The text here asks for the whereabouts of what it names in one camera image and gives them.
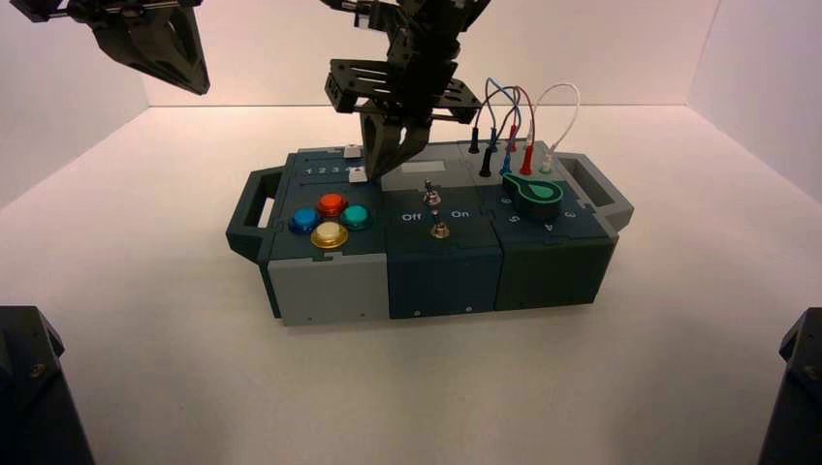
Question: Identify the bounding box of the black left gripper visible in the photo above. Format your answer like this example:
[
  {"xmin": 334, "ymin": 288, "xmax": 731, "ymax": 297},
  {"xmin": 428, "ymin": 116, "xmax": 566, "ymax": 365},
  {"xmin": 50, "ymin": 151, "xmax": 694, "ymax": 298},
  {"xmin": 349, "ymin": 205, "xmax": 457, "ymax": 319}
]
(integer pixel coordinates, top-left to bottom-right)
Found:
[{"xmin": 9, "ymin": 0, "xmax": 212, "ymax": 97}]

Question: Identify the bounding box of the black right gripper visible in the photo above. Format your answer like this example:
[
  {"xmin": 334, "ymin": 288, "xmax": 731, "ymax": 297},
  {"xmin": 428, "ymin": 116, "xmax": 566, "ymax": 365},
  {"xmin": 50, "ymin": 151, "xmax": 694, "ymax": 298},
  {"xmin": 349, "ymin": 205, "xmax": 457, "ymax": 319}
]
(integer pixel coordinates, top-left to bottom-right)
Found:
[{"xmin": 324, "ymin": 22, "xmax": 484, "ymax": 182}]

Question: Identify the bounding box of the teal round push button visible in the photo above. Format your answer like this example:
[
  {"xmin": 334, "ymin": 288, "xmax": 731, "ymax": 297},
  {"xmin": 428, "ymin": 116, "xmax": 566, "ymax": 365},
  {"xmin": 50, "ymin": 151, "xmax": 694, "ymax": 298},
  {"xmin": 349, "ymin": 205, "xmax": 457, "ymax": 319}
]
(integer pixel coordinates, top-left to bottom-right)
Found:
[{"xmin": 339, "ymin": 204, "xmax": 375, "ymax": 232}]

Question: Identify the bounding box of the red round push button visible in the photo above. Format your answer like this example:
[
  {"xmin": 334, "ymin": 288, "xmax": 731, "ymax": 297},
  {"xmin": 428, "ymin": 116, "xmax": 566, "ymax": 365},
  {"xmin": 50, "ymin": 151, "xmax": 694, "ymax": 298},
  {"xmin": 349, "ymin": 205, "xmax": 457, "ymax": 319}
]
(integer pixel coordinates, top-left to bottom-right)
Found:
[{"xmin": 318, "ymin": 193, "xmax": 349, "ymax": 219}]

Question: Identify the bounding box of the yellow round push button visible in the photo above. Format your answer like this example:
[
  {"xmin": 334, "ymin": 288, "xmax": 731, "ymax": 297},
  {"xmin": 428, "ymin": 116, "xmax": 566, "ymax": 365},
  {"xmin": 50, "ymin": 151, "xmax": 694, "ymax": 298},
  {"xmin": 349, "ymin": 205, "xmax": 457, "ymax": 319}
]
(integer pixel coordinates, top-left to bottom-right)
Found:
[{"xmin": 310, "ymin": 222, "xmax": 351, "ymax": 251}]

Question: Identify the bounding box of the blue round push button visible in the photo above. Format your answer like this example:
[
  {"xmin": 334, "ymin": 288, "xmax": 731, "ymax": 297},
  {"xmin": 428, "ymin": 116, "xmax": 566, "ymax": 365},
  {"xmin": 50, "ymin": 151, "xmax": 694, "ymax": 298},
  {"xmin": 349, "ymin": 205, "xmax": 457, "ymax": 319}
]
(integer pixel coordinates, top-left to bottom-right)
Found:
[{"xmin": 289, "ymin": 207, "xmax": 324, "ymax": 234}]

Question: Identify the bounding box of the dark teal modular control box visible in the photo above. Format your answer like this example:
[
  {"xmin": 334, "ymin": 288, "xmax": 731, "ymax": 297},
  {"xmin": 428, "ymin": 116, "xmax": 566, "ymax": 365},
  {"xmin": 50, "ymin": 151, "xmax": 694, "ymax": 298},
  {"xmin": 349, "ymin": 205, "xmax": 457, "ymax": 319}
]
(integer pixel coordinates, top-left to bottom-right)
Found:
[{"xmin": 225, "ymin": 139, "xmax": 636, "ymax": 327}]

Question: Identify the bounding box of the dark green rotary knob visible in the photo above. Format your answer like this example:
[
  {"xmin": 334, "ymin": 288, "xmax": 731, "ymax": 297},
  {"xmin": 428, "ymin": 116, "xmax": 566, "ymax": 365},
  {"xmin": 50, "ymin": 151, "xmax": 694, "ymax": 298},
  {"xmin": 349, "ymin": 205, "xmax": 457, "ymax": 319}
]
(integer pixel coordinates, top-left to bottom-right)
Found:
[{"xmin": 501, "ymin": 171, "xmax": 566, "ymax": 223}]

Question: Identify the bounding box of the black jumper cable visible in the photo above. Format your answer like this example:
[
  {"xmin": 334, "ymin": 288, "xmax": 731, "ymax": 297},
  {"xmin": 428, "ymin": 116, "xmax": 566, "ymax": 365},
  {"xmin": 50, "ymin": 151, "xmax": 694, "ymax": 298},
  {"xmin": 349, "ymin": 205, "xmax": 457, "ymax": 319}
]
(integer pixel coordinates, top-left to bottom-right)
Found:
[{"xmin": 467, "ymin": 84, "xmax": 522, "ymax": 179}]

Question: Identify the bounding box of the blue jumper cable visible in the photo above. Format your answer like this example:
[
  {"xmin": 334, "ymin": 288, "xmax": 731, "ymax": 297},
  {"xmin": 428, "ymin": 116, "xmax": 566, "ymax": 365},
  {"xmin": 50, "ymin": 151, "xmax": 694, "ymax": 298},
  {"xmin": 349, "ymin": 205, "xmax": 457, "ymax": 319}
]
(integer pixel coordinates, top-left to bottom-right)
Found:
[{"xmin": 485, "ymin": 77, "xmax": 522, "ymax": 177}]

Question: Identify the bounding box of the red jumper cable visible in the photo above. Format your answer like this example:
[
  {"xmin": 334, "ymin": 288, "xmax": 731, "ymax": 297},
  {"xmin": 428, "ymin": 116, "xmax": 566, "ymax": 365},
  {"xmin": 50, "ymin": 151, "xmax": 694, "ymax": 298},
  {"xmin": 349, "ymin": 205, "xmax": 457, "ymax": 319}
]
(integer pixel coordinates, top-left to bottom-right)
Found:
[{"xmin": 508, "ymin": 85, "xmax": 538, "ymax": 177}]

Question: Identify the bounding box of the white jumper cable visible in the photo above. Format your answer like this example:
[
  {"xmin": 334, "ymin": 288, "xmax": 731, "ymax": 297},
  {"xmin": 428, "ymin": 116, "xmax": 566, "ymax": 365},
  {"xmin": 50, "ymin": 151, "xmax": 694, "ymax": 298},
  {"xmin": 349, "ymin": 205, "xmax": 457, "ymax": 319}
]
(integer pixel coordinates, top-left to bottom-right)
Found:
[{"xmin": 530, "ymin": 83, "xmax": 583, "ymax": 174}]

